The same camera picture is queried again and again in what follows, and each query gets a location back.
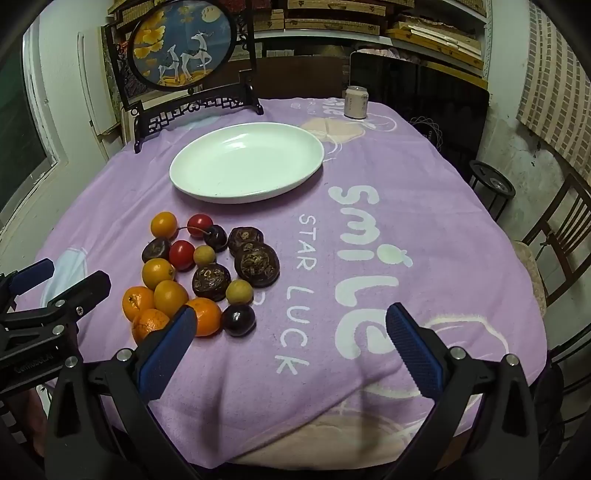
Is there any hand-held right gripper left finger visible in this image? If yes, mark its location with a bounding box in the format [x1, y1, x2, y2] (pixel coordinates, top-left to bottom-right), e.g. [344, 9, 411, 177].
[44, 305, 199, 480]

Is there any beige chair cushion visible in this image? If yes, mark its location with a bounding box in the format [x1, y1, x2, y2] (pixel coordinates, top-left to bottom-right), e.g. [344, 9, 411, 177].
[512, 240, 548, 315]

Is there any round deer screen black stand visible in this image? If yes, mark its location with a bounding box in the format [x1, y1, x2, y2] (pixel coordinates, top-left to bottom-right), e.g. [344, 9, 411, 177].
[102, 0, 265, 154]

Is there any dark purple mangosteen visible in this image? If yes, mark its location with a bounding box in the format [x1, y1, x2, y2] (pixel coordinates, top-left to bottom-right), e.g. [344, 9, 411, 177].
[234, 243, 280, 288]

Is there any white wall shelf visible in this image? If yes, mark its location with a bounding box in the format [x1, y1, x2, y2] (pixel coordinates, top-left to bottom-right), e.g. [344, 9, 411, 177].
[252, 0, 490, 88]

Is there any beige jar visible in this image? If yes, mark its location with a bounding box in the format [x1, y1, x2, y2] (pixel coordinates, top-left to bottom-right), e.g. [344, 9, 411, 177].
[344, 86, 369, 121]

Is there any orange mandarin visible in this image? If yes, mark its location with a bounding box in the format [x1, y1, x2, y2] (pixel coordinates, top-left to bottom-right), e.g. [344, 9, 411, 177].
[122, 286, 156, 322]
[132, 308, 171, 344]
[185, 298, 223, 337]

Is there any white oval plate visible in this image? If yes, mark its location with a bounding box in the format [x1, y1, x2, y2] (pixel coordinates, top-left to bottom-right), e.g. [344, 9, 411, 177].
[169, 122, 325, 204]

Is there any brick pattern wall sheet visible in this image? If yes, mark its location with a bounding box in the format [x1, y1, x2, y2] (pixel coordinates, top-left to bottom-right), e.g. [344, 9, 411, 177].
[516, 4, 591, 174]

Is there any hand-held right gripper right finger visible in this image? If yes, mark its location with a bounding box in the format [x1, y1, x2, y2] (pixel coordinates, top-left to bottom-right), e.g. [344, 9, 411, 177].
[386, 302, 542, 480]

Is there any round black stool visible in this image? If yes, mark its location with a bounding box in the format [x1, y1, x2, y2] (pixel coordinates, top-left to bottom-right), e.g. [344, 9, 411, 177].
[468, 159, 517, 222]

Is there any black flat panel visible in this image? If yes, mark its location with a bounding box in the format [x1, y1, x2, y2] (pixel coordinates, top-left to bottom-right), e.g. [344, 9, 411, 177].
[348, 51, 490, 185]

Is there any red cherry tomato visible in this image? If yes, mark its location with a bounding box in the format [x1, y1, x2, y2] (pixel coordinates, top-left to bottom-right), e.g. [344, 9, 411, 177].
[187, 213, 213, 239]
[168, 240, 195, 270]

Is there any wooden chair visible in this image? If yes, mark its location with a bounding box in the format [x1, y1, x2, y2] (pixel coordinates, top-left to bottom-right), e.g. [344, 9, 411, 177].
[522, 173, 591, 296]

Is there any window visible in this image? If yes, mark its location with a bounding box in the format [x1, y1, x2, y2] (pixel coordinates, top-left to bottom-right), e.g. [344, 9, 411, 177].
[0, 28, 61, 217]

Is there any small dark passion fruit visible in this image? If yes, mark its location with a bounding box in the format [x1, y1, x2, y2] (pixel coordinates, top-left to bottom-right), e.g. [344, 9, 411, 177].
[141, 239, 171, 265]

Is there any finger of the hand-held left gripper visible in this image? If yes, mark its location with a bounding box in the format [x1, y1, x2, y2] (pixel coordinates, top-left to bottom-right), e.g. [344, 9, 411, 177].
[0, 258, 56, 297]
[0, 270, 113, 343]

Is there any purple printed blanket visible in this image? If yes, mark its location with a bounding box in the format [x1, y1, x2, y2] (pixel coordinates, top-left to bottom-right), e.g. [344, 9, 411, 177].
[9, 97, 550, 467]

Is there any dark cherry with stem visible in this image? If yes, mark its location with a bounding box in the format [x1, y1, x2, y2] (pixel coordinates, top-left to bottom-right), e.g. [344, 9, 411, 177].
[178, 224, 229, 252]

